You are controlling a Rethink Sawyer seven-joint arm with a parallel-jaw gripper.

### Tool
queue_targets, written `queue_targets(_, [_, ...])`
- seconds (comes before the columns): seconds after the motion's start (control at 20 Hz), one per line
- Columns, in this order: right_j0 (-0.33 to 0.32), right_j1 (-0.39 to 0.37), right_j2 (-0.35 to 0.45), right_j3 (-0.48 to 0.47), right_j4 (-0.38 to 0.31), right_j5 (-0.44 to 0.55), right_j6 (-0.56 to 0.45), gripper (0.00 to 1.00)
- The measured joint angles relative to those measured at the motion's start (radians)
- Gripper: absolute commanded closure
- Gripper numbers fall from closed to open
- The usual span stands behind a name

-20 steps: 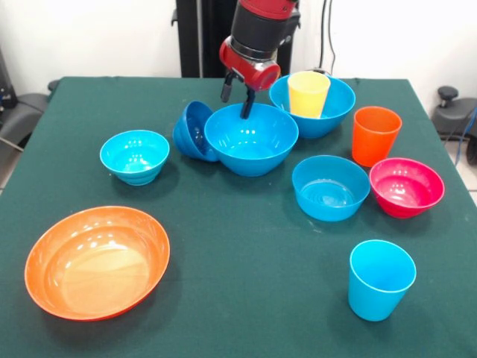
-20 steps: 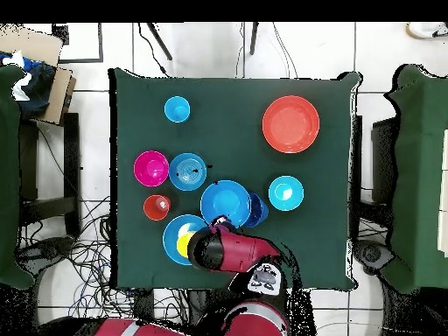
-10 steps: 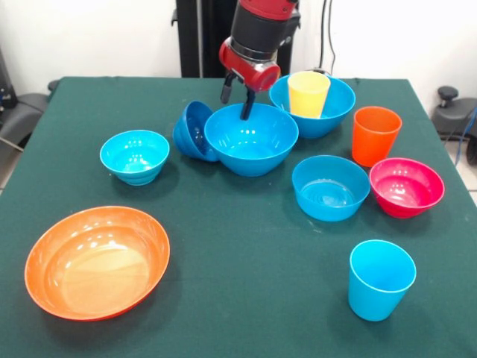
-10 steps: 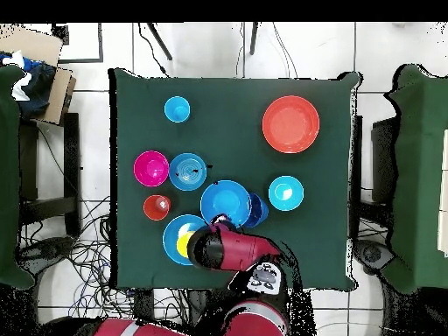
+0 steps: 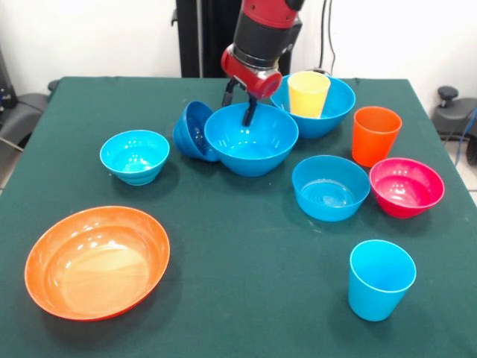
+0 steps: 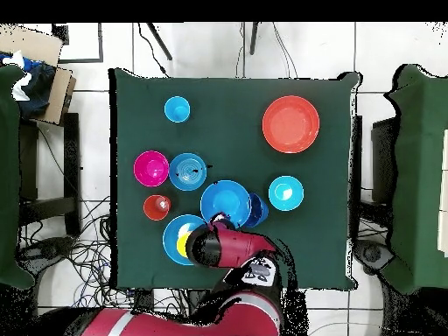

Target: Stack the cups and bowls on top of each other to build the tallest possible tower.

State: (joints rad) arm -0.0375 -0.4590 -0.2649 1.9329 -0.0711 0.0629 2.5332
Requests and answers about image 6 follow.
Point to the dark green tablecloth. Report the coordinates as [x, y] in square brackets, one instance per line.
[315, 245]

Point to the yellow plastic cup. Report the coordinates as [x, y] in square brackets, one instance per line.
[182, 245]

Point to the brown cardboard box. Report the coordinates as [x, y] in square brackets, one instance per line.
[59, 94]

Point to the black equipment base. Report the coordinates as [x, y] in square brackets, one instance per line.
[371, 253]
[45, 249]

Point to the small cyan plastic bowl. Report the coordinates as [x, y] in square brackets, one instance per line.
[286, 193]

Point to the orange plastic cup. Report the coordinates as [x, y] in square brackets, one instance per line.
[157, 207]

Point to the large blue plastic bowl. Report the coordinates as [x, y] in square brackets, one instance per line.
[225, 201]
[171, 241]

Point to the pink plastic bowl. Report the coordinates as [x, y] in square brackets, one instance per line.
[151, 168]

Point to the large orange plastic bowl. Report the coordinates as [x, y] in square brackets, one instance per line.
[291, 124]

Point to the black floor power box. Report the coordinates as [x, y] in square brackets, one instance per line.
[144, 299]

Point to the blue and white cloth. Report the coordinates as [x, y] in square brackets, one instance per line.
[36, 87]

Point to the blue flat-bottomed ringed bowl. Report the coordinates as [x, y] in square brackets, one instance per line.
[188, 171]

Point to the black tripod leg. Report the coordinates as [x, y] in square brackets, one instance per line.
[160, 42]
[253, 38]

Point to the dark blue plastic bowl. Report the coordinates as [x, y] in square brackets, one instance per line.
[259, 210]

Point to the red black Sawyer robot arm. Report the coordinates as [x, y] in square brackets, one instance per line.
[238, 245]

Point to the black floor frame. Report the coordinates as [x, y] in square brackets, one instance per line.
[100, 45]

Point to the light blue plastic cup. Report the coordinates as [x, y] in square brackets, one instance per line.
[177, 109]

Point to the green cloth side table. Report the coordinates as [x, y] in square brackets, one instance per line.
[420, 175]
[8, 175]

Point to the black stool frame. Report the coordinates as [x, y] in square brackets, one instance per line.
[71, 175]

